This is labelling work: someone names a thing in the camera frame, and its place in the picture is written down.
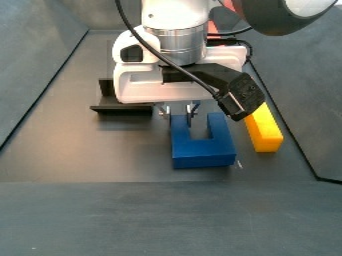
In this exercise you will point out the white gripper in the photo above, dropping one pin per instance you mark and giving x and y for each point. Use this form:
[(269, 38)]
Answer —
[(138, 82)]

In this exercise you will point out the blue U-shaped block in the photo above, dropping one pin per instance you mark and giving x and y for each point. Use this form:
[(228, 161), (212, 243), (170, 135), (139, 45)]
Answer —
[(198, 153)]

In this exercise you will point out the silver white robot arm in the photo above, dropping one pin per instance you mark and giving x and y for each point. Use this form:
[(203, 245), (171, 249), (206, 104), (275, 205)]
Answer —
[(167, 64)]

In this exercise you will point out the yellow long bar block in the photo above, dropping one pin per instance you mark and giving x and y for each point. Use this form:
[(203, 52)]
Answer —
[(263, 130)]

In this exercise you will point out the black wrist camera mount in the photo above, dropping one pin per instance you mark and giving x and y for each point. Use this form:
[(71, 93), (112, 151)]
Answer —
[(236, 92)]

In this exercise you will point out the black round camera housing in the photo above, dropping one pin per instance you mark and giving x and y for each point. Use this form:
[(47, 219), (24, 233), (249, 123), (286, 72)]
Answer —
[(281, 17)]

